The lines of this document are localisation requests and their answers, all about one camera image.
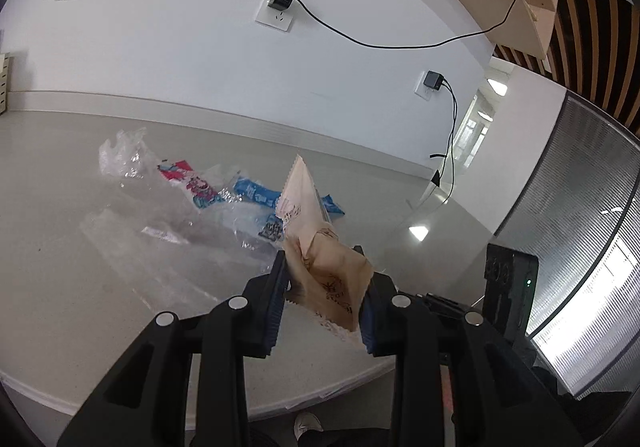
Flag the small clear plastic film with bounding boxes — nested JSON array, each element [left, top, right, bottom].
[[204, 164, 282, 255]]

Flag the white sneaker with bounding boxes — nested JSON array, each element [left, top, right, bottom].
[[293, 411, 324, 443]]

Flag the flat clear plastic bag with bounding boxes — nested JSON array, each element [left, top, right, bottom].
[[80, 204, 281, 310]]

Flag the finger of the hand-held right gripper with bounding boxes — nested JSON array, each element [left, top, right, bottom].
[[414, 293, 484, 319]]

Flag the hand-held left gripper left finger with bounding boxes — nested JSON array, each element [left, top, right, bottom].
[[56, 249, 291, 447]]

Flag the black power cable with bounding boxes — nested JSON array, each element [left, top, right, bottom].
[[429, 80, 460, 204], [294, 0, 521, 49]]

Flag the blue snack wrapper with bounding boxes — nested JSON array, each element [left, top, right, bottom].
[[231, 176, 346, 219]]

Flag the beige perforated metal bracket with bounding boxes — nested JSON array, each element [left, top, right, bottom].
[[0, 52, 14, 114]]

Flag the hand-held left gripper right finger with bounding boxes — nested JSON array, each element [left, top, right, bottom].
[[352, 245, 586, 447]]

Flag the beige snack wrapper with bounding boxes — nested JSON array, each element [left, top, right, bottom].
[[277, 154, 375, 345]]

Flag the pink red snack wrapper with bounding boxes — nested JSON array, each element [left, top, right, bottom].
[[158, 158, 226, 209]]

